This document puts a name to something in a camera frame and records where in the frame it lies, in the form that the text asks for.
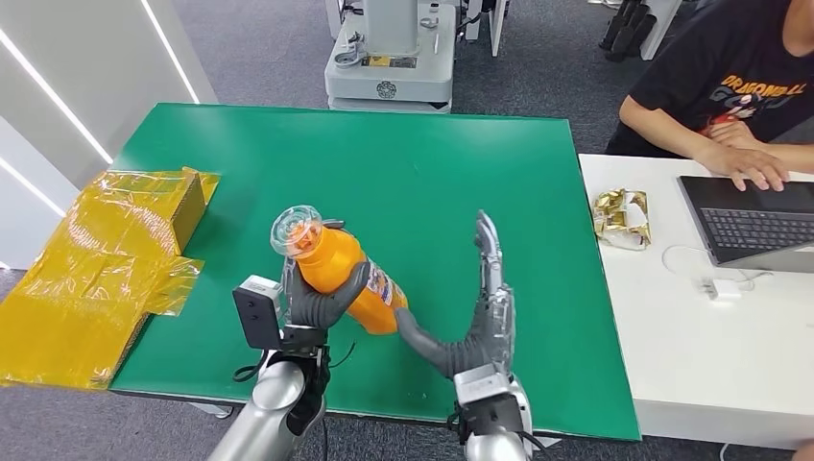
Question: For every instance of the green table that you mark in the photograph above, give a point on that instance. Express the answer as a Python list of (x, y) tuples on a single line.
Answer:
[(394, 165)]

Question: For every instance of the person's right hand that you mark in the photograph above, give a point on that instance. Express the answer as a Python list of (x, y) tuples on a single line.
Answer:
[(750, 167)]

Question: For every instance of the person's right forearm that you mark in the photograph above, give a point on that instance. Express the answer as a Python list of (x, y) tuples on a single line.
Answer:
[(661, 130)]

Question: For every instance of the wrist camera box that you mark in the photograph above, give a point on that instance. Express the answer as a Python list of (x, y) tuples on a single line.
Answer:
[(483, 385), (257, 312)]

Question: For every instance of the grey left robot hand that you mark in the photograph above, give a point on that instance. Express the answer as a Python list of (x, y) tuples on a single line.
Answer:
[(321, 308)]

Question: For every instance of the orange juice bottle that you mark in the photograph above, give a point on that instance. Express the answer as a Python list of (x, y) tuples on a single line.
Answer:
[(334, 257)]

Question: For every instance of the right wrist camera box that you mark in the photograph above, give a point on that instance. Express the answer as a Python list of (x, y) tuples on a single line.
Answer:
[(483, 385)]

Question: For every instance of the dark grey laptop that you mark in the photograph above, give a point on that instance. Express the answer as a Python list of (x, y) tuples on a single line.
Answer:
[(744, 223)]

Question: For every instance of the person's left forearm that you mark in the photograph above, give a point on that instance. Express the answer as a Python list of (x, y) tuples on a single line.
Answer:
[(792, 156)]

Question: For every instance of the person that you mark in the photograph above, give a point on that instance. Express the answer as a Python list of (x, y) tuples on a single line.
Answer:
[(712, 57)]

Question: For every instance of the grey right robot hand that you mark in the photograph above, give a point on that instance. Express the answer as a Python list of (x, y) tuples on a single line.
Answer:
[(483, 343)]

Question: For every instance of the white desk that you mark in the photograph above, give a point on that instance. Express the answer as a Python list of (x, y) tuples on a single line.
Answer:
[(699, 363)]

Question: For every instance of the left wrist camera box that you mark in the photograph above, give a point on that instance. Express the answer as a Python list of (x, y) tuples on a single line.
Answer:
[(257, 312)]

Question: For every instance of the person's left hand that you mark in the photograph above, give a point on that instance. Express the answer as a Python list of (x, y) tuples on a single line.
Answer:
[(732, 133)]

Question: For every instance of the white furniture panel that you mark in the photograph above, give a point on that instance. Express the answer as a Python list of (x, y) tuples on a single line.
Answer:
[(661, 25)]

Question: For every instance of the yellow film-wrapped cardboard box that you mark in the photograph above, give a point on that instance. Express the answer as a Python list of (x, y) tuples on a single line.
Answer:
[(95, 273)]

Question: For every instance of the crumpled gold foil wrapper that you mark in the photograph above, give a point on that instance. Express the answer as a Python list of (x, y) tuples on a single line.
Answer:
[(620, 219)]

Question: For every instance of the white robot base machine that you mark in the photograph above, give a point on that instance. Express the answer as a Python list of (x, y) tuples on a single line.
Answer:
[(388, 79)]

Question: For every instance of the white power adapter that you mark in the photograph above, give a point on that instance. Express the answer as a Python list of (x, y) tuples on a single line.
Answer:
[(724, 290)]

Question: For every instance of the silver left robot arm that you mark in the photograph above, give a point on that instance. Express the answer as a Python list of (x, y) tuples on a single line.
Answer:
[(270, 407)]

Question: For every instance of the black chair base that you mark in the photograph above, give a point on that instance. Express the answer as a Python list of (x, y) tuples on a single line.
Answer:
[(626, 32)]

